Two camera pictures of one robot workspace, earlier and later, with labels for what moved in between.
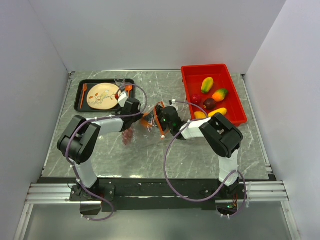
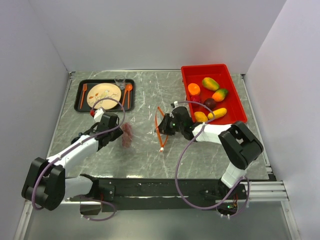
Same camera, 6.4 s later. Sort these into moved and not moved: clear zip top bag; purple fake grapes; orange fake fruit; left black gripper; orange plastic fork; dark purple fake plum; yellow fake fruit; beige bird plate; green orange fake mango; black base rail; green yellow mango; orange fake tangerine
Moved: orange fake tangerine; green yellow mango; left black gripper; clear zip top bag
Not moved: orange fake fruit; black base rail; yellow fake fruit; green orange fake mango; beige bird plate; orange plastic fork; purple fake grapes; dark purple fake plum
